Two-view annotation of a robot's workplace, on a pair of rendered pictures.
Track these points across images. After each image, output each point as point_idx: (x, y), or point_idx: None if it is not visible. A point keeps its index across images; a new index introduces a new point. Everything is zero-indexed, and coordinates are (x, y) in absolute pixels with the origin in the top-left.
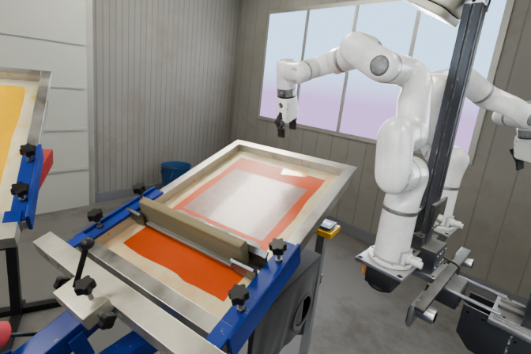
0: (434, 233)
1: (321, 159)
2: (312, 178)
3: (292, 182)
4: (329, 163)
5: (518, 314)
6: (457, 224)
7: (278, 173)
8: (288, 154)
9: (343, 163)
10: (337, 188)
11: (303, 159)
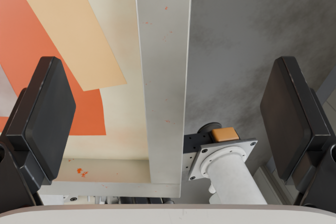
0: (191, 166)
1: (179, 129)
2: (93, 107)
3: (22, 67)
4: (164, 153)
5: (119, 202)
6: (211, 189)
7: None
8: None
9: (179, 177)
10: (52, 190)
11: (143, 80)
